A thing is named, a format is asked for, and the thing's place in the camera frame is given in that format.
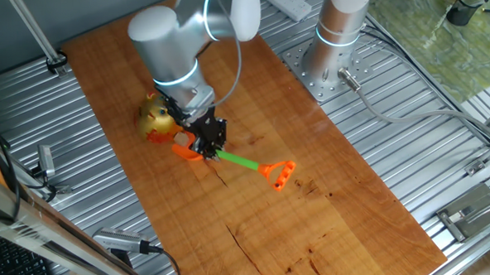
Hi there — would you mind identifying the small metal corner bracket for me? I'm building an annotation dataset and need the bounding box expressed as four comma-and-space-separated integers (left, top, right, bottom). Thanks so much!
464, 158, 487, 176

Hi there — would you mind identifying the silver tripod pole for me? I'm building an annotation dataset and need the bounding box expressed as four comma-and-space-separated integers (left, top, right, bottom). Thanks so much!
8, 0, 70, 80

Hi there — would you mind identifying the black stand camera cable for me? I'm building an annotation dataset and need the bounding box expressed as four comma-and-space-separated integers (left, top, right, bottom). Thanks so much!
148, 243, 182, 275

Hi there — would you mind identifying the grey metal hinge plate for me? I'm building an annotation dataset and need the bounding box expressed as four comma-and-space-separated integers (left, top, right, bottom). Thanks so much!
435, 181, 490, 244

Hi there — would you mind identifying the grey gripper cable loop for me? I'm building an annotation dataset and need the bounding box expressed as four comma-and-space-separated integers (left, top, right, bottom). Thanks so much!
205, 0, 245, 109

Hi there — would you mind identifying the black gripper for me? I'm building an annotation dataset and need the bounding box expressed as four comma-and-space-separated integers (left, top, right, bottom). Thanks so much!
187, 108, 231, 162

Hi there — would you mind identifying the gold piggy bank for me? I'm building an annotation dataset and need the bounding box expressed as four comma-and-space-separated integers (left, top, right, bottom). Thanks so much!
133, 89, 184, 146

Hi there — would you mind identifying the black keyboard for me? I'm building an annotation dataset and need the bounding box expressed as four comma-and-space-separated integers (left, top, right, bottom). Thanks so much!
0, 234, 56, 275

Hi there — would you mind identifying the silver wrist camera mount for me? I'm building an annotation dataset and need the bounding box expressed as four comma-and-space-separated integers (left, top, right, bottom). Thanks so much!
171, 83, 217, 125

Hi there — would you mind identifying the silver camera on stand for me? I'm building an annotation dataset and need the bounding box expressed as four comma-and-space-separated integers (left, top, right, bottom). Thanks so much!
92, 224, 165, 258

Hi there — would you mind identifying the black pole clamp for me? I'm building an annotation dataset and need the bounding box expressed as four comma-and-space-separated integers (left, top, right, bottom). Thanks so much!
45, 49, 70, 75

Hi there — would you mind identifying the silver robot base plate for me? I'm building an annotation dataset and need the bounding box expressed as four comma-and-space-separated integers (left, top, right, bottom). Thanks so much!
281, 35, 377, 105

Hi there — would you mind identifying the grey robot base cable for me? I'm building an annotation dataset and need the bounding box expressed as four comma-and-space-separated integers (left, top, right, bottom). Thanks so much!
336, 60, 490, 152

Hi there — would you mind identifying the orange green toy shovel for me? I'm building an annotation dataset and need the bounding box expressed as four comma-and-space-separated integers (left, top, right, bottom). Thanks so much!
171, 126, 299, 197

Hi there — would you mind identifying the brown wooden board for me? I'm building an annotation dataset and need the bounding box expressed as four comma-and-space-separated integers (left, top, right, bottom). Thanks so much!
60, 0, 449, 275

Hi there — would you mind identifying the green marbled mat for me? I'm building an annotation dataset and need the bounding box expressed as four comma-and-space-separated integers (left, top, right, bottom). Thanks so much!
365, 0, 490, 108

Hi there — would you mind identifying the silver metal frame bar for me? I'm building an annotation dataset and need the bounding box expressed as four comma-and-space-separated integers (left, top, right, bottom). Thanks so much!
0, 162, 156, 275

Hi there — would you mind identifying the black mesh pen cup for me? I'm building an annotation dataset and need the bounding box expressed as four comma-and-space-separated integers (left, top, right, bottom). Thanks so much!
445, 0, 486, 27

